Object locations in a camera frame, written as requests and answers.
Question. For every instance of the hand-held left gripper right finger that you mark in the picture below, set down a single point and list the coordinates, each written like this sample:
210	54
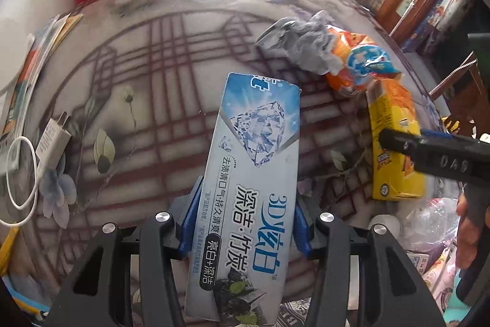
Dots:
302	231

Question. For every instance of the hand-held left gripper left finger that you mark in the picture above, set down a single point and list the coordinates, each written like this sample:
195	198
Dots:
187	219

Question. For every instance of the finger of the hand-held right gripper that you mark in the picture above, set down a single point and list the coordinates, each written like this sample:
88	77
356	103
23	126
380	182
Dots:
440	135
398	143

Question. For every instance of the yellow carton box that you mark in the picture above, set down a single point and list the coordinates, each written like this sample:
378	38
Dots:
390	173

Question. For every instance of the blue white toothpaste box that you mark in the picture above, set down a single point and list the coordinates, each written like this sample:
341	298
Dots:
249	158

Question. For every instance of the person's right hand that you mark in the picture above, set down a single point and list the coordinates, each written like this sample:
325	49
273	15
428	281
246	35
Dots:
469	235

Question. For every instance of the small yellow toy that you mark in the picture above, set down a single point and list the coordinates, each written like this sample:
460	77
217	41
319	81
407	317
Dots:
453	124

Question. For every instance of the carved wooden chair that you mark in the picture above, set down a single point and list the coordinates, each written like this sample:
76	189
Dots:
469	97

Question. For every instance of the clear plastic bags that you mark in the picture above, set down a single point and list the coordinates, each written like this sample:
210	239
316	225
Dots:
432	219

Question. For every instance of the white round lid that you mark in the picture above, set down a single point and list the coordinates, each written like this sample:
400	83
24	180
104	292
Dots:
392	222

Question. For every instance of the newspaper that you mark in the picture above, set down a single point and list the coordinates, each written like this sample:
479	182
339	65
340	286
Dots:
293	315

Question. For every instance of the orange snack bag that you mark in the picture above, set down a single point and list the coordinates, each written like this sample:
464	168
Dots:
356	59

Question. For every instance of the pink printed packet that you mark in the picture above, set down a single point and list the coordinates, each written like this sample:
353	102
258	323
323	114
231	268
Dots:
440	281

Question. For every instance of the white charger plug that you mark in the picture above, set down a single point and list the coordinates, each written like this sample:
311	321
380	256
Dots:
53	139

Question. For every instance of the blue plastic item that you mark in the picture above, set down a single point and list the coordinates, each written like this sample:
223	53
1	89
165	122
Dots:
23	296

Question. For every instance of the yellow plastic item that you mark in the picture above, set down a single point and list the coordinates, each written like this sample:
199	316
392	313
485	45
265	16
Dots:
7	254

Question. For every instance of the stack of pamphlets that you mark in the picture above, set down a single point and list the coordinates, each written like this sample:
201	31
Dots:
38	55

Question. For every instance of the cartoon wall poster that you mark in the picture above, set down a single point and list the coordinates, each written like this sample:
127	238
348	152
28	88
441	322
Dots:
455	5

